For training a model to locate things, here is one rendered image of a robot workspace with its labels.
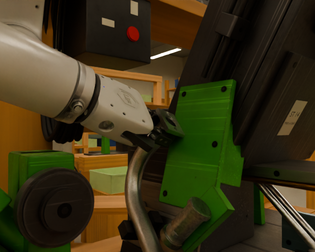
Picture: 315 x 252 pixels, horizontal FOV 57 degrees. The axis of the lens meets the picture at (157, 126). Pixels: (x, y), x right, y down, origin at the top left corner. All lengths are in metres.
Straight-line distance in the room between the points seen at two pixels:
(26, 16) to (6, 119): 0.27
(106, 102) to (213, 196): 0.20
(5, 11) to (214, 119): 0.33
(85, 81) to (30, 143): 0.32
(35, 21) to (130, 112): 0.18
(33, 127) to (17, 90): 0.32
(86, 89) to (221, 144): 0.21
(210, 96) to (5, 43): 0.30
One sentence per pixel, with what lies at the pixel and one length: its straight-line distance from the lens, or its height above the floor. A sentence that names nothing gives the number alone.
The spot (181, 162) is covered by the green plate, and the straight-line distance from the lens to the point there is 0.49.
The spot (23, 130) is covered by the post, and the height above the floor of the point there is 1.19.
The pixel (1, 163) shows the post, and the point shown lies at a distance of 0.66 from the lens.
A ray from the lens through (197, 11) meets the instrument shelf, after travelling 0.85.
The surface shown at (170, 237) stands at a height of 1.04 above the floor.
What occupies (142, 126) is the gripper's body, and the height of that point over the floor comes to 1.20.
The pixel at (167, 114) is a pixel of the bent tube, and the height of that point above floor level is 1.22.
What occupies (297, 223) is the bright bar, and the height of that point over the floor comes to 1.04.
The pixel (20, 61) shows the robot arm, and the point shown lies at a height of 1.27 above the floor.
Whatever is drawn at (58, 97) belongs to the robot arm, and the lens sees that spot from 0.37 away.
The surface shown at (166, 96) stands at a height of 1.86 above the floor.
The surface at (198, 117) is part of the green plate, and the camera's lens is 0.49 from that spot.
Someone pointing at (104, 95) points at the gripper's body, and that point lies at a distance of 0.40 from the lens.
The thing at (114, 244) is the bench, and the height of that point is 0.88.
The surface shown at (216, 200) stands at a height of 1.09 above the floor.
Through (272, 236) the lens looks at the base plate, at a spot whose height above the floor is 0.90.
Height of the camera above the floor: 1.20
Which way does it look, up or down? 1 degrees up
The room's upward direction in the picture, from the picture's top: straight up
